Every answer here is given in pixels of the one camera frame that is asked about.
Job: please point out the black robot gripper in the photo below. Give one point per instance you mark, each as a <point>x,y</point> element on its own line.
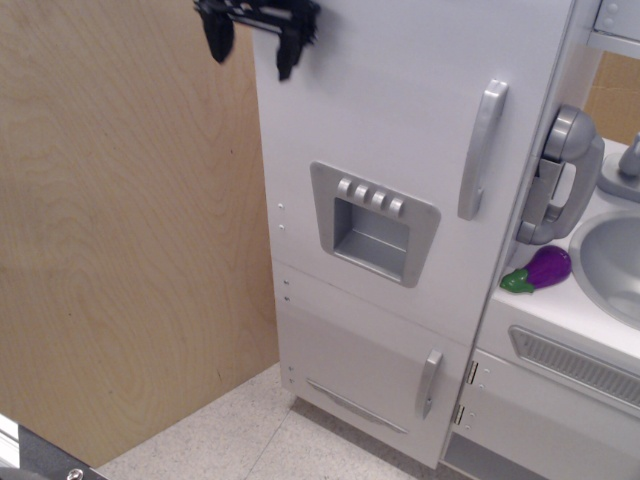
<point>293,21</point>

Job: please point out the white fridge door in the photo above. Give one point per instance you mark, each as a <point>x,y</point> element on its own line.
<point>389,92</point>

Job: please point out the white toy fridge cabinet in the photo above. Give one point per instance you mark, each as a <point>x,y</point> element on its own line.
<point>411,145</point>

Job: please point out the grey ice dispenser panel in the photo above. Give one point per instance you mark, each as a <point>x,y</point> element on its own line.
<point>372,226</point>

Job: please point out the grey toy telephone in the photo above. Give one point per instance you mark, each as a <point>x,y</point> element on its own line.
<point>565,178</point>

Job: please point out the white lower freezer door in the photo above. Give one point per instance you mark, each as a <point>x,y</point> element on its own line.
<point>363,365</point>

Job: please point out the purple toy eggplant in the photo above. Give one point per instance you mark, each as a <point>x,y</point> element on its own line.
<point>549,266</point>

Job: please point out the grey toy faucet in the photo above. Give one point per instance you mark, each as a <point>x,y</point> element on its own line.
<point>619,175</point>

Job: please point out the grey toy sink basin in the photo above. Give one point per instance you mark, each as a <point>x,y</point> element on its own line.
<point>605,256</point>

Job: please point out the white toy kitchen counter unit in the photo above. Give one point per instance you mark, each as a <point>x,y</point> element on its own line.
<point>516,420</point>

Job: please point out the grey vent grille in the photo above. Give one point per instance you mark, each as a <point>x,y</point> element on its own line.
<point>575,365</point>

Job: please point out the grey upper door handle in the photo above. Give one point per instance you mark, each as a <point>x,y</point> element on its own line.
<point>487,118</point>

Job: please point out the grey freezer door handle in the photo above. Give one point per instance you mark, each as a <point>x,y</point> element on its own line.
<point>423,402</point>

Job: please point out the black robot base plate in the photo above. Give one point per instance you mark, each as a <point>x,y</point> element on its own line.
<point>26,455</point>

